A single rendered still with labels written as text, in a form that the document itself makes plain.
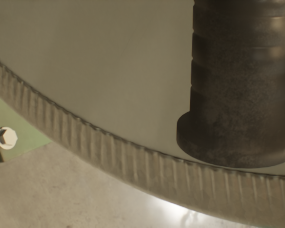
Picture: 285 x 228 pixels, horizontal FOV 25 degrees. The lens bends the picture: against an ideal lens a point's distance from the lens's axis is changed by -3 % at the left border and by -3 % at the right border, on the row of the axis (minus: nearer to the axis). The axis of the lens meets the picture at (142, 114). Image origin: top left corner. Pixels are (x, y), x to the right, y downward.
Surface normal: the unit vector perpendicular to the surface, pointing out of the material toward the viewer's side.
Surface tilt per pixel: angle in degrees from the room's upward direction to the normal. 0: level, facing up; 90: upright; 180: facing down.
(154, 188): 91
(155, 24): 90
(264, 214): 89
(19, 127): 0
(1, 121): 0
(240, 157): 54
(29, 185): 0
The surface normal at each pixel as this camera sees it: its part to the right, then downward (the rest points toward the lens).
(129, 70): -0.69, 0.31
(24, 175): 0.64, -0.16
